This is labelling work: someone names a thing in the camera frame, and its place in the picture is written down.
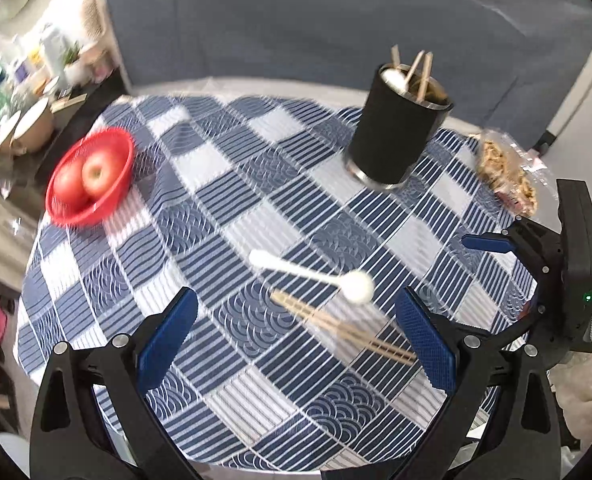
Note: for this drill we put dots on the black cylindrical utensil holder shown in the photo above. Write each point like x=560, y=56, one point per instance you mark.
x=393, y=131

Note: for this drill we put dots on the blue white patterned tablecloth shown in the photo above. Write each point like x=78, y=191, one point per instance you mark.
x=253, y=387

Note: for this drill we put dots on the red plastic basket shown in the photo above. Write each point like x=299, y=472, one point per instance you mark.
x=115, y=139

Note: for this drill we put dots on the red apple right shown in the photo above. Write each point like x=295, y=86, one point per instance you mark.
x=99, y=172

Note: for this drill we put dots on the small potted plant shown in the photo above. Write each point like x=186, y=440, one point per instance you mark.
x=75, y=70

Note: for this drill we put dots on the grey upholstered sofa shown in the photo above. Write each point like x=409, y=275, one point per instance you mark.
x=505, y=63

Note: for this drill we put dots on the white bottle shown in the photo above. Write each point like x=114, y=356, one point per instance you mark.
x=54, y=45

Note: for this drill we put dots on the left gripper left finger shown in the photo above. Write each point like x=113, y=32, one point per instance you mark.
x=69, y=439

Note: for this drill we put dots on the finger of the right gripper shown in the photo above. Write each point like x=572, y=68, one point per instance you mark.
x=489, y=242

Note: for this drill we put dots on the red apple left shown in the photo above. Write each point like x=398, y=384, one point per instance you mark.
x=68, y=186

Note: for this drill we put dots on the clear bag of cookies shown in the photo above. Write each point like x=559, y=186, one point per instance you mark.
x=519, y=179

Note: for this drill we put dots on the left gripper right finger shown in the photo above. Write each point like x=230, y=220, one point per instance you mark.
x=521, y=440

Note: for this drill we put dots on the white plastic spoon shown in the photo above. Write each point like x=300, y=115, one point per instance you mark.
x=356, y=286

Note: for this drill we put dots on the beige mug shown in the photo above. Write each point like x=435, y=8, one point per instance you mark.
x=34, y=129

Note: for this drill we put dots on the dark side table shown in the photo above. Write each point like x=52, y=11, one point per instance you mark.
x=71, y=124

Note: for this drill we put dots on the red apple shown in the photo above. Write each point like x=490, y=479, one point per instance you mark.
x=68, y=186
x=99, y=172

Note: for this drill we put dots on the white round spoon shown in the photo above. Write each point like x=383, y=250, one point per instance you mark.
x=395, y=79

